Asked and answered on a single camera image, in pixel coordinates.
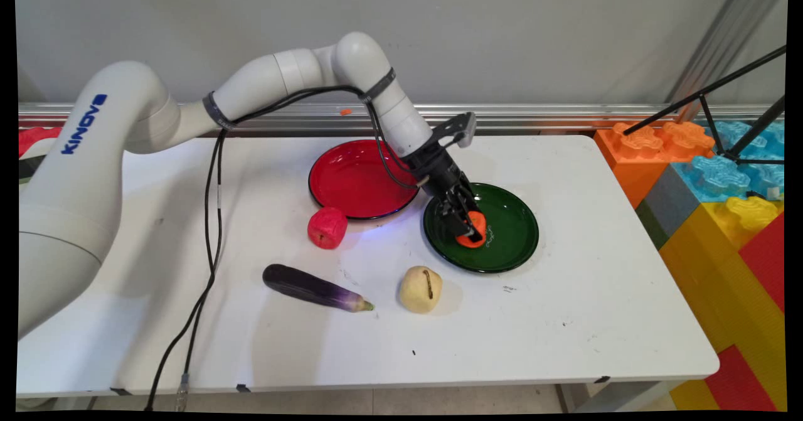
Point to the red round plate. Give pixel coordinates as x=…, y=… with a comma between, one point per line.
x=351, y=179

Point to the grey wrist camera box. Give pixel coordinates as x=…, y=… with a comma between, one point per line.
x=461, y=127

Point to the purple toy eggplant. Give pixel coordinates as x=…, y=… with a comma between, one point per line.
x=313, y=288

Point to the red object behind arm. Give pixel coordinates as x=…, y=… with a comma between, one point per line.
x=34, y=138

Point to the orange toy vegetable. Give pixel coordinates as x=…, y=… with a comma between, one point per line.
x=478, y=225

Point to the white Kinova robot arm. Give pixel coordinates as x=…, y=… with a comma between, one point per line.
x=94, y=176

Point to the black tripod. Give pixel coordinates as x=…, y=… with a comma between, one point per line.
x=709, y=88

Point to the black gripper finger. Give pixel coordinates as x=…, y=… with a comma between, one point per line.
x=461, y=223
x=473, y=202

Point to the green round plate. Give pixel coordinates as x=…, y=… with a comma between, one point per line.
x=511, y=239

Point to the yellow giant building block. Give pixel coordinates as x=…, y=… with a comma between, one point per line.
x=709, y=264

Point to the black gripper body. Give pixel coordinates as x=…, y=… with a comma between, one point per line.
x=439, y=170

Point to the beige toy potato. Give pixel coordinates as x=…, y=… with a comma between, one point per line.
x=417, y=290

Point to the grey giant building block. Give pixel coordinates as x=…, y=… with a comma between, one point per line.
x=668, y=204

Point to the grey table leg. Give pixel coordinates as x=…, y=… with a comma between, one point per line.
x=602, y=396

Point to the red toy fruit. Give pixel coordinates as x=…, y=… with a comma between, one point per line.
x=326, y=228

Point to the orange giant building block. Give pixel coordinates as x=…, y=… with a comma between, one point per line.
x=640, y=151

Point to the red giant building block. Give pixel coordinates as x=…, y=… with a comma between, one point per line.
x=737, y=383
x=768, y=258

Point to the aluminium rail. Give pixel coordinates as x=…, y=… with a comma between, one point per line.
x=564, y=118

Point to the blue giant building block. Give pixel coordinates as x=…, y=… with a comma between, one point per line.
x=715, y=176

